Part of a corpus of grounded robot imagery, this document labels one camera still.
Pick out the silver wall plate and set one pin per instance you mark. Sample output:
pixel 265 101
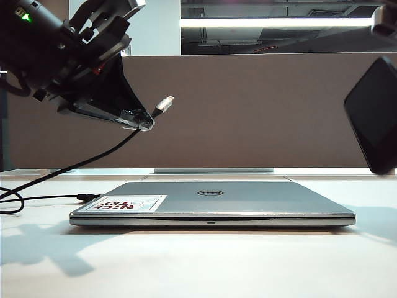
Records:
pixel 126 52

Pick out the white red printed sticker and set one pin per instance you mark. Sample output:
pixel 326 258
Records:
pixel 145 205

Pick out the white divider bracket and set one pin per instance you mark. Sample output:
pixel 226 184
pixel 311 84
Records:
pixel 45 172

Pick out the brown desk divider panel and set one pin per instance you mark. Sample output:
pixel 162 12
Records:
pixel 232 108

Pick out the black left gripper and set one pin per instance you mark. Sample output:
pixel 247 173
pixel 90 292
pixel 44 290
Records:
pixel 87 62

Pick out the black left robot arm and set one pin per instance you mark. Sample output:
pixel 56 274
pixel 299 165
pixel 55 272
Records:
pixel 18 46

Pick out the silver Dell laptop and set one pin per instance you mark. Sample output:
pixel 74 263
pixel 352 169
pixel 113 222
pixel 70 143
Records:
pixel 248 201

